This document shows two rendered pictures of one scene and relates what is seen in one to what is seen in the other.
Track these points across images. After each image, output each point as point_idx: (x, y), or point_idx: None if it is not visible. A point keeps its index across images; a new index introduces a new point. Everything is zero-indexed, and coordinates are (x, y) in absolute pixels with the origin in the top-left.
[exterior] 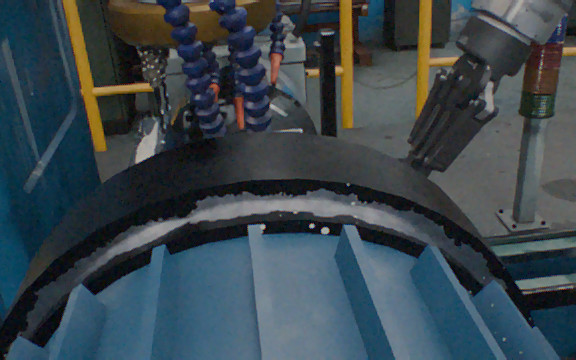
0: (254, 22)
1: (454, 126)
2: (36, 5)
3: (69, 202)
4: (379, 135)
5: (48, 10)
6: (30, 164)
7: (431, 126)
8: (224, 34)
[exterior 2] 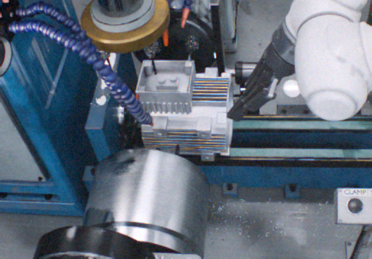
0: (151, 41)
1: (256, 97)
2: None
3: (70, 91)
4: None
5: None
6: (49, 89)
7: (253, 84)
8: (134, 50)
